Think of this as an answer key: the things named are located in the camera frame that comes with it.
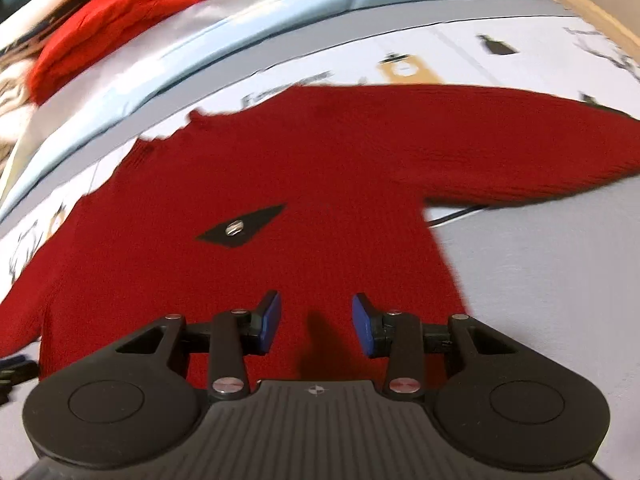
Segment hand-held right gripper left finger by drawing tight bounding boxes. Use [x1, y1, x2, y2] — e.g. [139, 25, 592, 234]
[115, 290, 282, 404]

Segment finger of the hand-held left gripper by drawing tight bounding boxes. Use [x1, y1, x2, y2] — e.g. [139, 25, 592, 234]
[0, 355, 40, 383]

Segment light blue quilt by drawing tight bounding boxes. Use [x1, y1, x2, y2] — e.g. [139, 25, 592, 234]
[0, 0, 557, 223]

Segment red knit sweater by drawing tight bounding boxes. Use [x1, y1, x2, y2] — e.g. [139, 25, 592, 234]
[0, 82, 640, 391]

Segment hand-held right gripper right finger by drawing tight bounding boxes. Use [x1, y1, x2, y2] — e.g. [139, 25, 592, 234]
[351, 292, 507, 402]

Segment red folded blanket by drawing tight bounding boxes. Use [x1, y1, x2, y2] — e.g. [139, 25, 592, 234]
[27, 0, 224, 107]

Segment wooden bed frame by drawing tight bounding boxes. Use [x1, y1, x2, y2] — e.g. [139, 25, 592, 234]
[544, 0, 640, 78]

